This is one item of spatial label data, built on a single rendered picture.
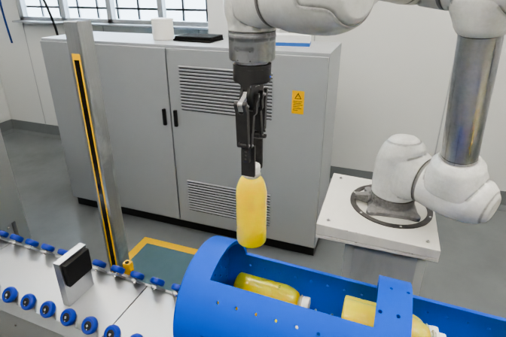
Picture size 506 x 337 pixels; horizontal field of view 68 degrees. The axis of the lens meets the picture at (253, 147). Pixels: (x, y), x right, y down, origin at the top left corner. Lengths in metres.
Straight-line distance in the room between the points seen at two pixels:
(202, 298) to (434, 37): 2.99
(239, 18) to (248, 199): 0.37
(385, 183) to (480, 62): 0.51
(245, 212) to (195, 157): 1.93
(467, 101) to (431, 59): 2.39
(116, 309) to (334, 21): 1.01
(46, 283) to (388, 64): 2.96
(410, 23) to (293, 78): 1.44
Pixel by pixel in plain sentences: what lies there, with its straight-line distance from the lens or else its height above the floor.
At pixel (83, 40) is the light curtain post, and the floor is 1.64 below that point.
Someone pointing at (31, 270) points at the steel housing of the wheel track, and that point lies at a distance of 1.51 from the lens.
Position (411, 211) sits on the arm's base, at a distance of 1.45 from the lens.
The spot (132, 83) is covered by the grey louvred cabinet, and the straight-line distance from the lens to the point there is 2.83.
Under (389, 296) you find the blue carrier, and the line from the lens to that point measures 0.84.
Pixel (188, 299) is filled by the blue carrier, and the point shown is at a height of 1.18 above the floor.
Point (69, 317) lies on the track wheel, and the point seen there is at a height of 0.97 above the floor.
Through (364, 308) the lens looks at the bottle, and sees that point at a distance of 0.88.
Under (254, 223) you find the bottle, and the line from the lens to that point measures 0.85.
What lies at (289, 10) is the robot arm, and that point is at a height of 1.76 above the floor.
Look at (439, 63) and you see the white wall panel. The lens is 3.52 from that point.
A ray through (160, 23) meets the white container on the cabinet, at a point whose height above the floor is 1.56.
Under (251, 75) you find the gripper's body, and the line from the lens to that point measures 0.71.
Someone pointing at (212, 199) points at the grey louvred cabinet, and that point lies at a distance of 2.85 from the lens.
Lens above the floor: 1.80
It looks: 23 degrees down
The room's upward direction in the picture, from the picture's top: straight up
